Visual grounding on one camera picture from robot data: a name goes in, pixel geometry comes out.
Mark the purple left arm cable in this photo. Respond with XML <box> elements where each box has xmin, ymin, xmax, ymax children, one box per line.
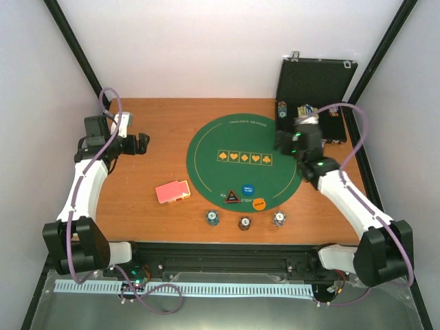
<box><xmin>67</xmin><ymin>87</ymin><xmax>183</xmax><ymax>314</ymax></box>

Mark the round green poker mat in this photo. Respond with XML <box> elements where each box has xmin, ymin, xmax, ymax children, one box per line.
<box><xmin>186</xmin><ymin>113</ymin><xmax>303</xmax><ymax>213</ymax></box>

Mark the orange big blind button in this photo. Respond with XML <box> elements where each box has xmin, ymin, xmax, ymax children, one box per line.
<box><xmin>252</xmin><ymin>198</ymin><xmax>266</xmax><ymax>211</ymax></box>

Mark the light blue cable duct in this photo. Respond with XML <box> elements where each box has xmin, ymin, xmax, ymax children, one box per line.
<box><xmin>53</xmin><ymin>279</ymin><xmax>314</xmax><ymax>299</ymax></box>

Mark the blue 50 chip stack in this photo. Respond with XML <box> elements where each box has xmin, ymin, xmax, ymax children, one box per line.
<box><xmin>206</xmin><ymin>210</ymin><xmax>219</xmax><ymax>226</ymax></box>

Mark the brown 100 chip stack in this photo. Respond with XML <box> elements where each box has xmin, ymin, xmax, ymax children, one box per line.
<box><xmin>238</xmin><ymin>217</ymin><xmax>252</xmax><ymax>231</ymax></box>

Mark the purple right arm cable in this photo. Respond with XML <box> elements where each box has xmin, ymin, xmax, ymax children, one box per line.
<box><xmin>305</xmin><ymin>102</ymin><xmax>415</xmax><ymax>307</ymax></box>

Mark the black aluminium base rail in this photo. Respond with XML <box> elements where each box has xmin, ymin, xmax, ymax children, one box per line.
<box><xmin>120</xmin><ymin>242</ymin><xmax>349</xmax><ymax>284</ymax></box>

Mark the black triangular all-in button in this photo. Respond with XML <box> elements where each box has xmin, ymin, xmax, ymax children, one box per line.
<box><xmin>224</xmin><ymin>189</ymin><xmax>241</xmax><ymax>204</ymax></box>

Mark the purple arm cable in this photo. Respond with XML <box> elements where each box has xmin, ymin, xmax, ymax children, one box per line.
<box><xmin>305</xmin><ymin>102</ymin><xmax>415</xmax><ymax>307</ymax></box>
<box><xmin>67</xmin><ymin>87</ymin><xmax>183</xmax><ymax>314</ymax></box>

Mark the chip stack in case left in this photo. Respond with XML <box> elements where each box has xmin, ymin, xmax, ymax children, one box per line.
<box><xmin>277</xmin><ymin>101</ymin><xmax>287</xmax><ymax>118</ymax></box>

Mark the blue small blind button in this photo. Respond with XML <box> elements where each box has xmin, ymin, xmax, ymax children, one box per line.
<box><xmin>241</xmin><ymin>184</ymin><xmax>255</xmax><ymax>196</ymax></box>

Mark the card pack in case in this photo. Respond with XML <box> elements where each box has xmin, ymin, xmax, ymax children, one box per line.
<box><xmin>296</xmin><ymin>104</ymin><xmax>319</xmax><ymax>123</ymax></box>

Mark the red playing card deck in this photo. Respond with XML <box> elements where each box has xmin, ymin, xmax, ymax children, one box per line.
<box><xmin>155</xmin><ymin>180</ymin><xmax>191</xmax><ymax>204</ymax></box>

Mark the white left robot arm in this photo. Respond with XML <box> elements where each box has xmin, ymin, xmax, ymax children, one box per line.
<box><xmin>42</xmin><ymin>112</ymin><xmax>150</xmax><ymax>277</ymax></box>

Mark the blue orange 10 chip stack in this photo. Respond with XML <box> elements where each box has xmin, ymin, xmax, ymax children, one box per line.
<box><xmin>272</xmin><ymin>211</ymin><xmax>286</xmax><ymax>228</ymax></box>

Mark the black poker case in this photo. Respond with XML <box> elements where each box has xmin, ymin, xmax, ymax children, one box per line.
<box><xmin>274</xmin><ymin>51</ymin><xmax>358</xmax><ymax>132</ymax></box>

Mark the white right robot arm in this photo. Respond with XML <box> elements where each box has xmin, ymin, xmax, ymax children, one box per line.
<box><xmin>274</xmin><ymin>117</ymin><xmax>415</xmax><ymax>287</ymax></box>

